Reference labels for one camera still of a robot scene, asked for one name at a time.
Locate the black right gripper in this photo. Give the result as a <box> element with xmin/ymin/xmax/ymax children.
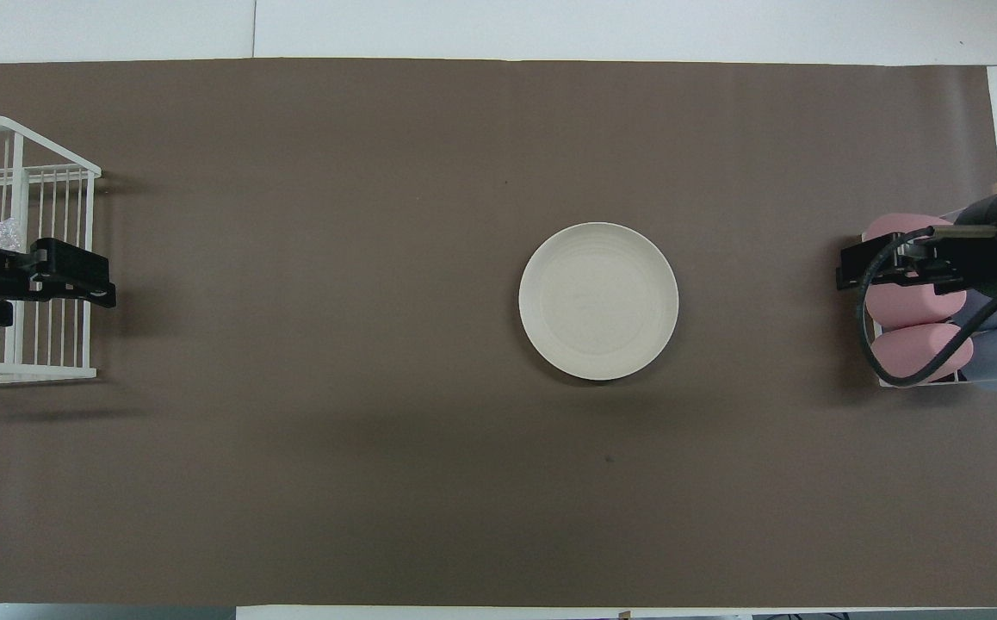
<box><xmin>836</xmin><ymin>189</ymin><xmax>997</xmax><ymax>299</ymax></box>

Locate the blue plastic cup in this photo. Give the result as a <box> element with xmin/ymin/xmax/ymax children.
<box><xmin>951</xmin><ymin>288</ymin><xmax>997</xmax><ymax>332</ymax></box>
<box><xmin>963</xmin><ymin>327</ymin><xmax>997</xmax><ymax>393</ymax></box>

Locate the white wire dish rack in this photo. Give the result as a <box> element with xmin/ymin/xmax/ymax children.
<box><xmin>0</xmin><ymin>115</ymin><xmax>102</xmax><ymax>385</ymax></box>

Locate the brown table mat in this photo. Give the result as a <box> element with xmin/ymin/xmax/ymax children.
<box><xmin>0</xmin><ymin>58</ymin><xmax>997</xmax><ymax>608</ymax></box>

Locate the white wire cup rack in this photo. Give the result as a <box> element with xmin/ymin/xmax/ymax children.
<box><xmin>862</xmin><ymin>181</ymin><xmax>997</xmax><ymax>390</ymax></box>

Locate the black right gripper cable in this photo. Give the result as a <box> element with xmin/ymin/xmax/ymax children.
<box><xmin>858</xmin><ymin>226</ymin><xmax>997</xmax><ymax>386</ymax></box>

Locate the pink plastic cup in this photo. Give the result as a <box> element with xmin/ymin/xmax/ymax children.
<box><xmin>864</xmin><ymin>284</ymin><xmax>968</xmax><ymax>331</ymax></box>
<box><xmin>869</xmin><ymin>323</ymin><xmax>975</xmax><ymax>387</ymax></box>
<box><xmin>862</xmin><ymin>214</ymin><xmax>938</xmax><ymax>251</ymax></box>

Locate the cream round plate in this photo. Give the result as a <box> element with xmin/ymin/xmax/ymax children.
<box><xmin>518</xmin><ymin>222</ymin><xmax>680</xmax><ymax>381</ymax></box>

